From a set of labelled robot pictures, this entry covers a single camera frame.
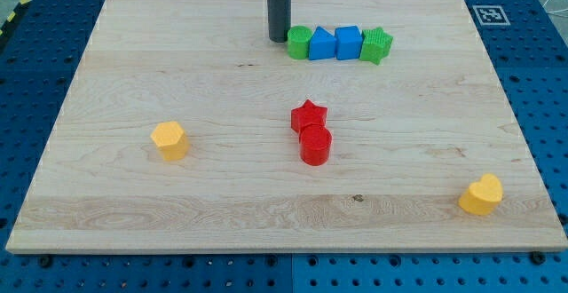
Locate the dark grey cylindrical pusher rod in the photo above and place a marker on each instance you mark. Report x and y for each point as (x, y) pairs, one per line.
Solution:
(279, 17)

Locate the red star block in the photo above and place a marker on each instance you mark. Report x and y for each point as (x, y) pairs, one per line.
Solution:
(307, 114)

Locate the red cylinder block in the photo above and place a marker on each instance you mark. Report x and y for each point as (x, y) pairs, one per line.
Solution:
(315, 143)

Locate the green star block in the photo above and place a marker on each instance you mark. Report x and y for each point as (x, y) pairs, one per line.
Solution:
(376, 45)

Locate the green cylinder block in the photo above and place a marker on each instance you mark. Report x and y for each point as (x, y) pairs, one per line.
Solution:
(299, 38)

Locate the blue triangle block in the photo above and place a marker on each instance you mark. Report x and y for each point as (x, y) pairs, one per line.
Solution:
(322, 45)

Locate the blue cube block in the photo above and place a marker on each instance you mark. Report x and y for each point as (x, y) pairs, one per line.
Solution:
(348, 42)

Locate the light wooden board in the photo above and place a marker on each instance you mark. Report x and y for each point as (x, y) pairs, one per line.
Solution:
(408, 137)

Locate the yellow hexagon block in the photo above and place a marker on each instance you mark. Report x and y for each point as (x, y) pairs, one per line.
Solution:
(170, 140)

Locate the white fiducial marker tag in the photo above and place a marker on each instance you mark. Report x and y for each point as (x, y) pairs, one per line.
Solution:
(491, 15)

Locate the yellow black hazard tape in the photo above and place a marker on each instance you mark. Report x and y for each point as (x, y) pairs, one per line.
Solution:
(14, 18)

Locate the yellow heart block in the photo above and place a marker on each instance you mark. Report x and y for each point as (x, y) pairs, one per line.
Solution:
(482, 196)

